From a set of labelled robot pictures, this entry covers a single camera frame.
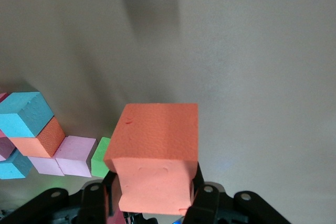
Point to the orange foam cube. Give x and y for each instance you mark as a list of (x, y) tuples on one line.
[(39, 142), (155, 155)]

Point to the pink foam cube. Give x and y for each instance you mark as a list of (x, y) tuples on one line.
[(46, 166), (74, 153), (5, 145)]

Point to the red foam cube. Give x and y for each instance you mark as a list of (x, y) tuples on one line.
[(2, 97)]

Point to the green foam cube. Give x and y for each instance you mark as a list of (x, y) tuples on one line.
[(99, 158)]

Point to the blue foam cube with scribble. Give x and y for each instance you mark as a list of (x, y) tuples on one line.
[(13, 167)]

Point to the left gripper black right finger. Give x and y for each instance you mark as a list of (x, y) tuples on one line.
[(223, 208)]

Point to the brown table cover mat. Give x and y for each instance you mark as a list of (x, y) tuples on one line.
[(236, 51)]

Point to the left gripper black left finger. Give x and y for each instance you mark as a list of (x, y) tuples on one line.
[(65, 205)]

